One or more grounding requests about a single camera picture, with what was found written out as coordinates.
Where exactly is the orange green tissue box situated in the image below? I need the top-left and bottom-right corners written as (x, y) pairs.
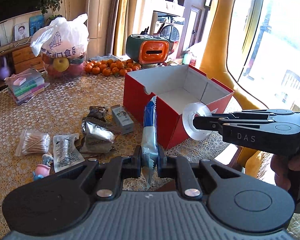
top-left (126, 34), bottom-right (170, 64)

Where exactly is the framed portrait photo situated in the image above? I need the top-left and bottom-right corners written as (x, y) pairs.
top-left (14, 22), bottom-right (30, 41)

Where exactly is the clear tape roll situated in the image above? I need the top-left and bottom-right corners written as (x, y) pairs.
top-left (182, 102), bottom-right (217, 141)

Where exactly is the yellow chair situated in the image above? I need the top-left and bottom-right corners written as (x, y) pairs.
top-left (199, 0), bottom-right (271, 178)

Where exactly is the yellow apple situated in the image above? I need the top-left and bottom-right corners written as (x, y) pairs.
top-left (52, 57), bottom-right (69, 73)

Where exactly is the clear bag of fruit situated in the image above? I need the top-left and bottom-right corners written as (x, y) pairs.
top-left (41, 54), bottom-right (85, 79)

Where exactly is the white printed sachet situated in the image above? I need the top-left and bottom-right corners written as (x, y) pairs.
top-left (53, 133), bottom-right (84, 173)

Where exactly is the blue white snack packet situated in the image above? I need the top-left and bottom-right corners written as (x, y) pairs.
top-left (141, 96), bottom-right (159, 189)

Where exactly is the wooden drawer cabinet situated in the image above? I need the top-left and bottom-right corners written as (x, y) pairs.
top-left (12, 47), bottom-right (44, 74)

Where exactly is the silver foil snack bag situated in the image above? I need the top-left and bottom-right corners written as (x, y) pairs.
top-left (80, 118), bottom-right (116, 154)

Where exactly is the black sesame snack bag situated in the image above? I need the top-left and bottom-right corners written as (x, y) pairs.
top-left (85, 106), bottom-right (121, 134)

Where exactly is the person's right hand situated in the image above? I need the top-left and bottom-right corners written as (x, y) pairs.
top-left (270, 154), bottom-right (300, 191)

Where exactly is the cotton swab bag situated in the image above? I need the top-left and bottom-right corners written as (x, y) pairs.
top-left (15, 129), bottom-right (50, 157)

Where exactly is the white plastic bag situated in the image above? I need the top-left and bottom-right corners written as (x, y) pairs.
top-left (30, 14), bottom-right (89, 59)

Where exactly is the stack of colourful boxes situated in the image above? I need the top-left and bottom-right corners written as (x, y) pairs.
top-left (4, 68), bottom-right (50, 105)

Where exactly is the grey cloth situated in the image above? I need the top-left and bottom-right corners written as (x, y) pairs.
top-left (87, 54), bottom-right (123, 62)

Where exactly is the pink pot figurine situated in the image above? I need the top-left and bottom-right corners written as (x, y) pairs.
top-left (32, 153), bottom-right (53, 181)

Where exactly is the pile of mandarins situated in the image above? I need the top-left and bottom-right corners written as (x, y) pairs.
top-left (84, 59), bottom-right (142, 77)

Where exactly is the grey tea box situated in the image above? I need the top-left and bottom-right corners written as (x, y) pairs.
top-left (111, 105), bottom-right (134, 135)

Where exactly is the red cardboard box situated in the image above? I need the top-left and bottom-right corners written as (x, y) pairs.
top-left (123, 64), bottom-right (234, 150)

